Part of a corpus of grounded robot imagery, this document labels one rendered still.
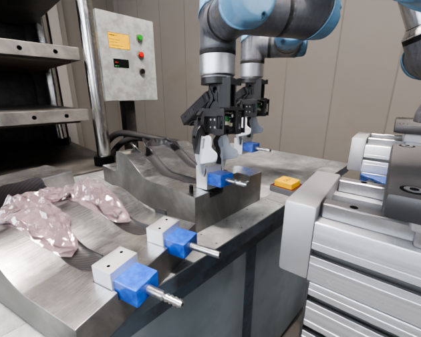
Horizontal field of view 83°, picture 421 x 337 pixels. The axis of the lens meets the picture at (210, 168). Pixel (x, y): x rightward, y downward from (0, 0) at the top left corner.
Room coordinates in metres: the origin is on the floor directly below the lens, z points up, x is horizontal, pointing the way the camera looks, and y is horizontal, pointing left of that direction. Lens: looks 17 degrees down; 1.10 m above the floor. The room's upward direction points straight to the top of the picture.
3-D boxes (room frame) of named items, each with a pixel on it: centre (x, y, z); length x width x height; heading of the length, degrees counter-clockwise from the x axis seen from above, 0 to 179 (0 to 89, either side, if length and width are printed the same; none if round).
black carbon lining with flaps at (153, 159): (0.73, 0.12, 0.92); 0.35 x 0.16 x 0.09; 45
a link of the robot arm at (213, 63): (0.55, -0.02, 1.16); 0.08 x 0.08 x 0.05
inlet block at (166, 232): (0.36, 0.04, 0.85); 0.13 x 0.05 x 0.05; 62
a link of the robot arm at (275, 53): (0.78, -0.23, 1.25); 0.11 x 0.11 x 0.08; 76
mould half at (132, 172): (0.75, 0.12, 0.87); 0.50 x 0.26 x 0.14; 45
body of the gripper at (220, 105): (0.53, -0.02, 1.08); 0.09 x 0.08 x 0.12; 45
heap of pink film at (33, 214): (0.44, 0.31, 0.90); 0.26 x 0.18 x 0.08; 62
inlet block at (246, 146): (0.80, -0.15, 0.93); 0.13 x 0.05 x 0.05; 45
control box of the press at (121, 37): (1.39, 0.47, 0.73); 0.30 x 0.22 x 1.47; 135
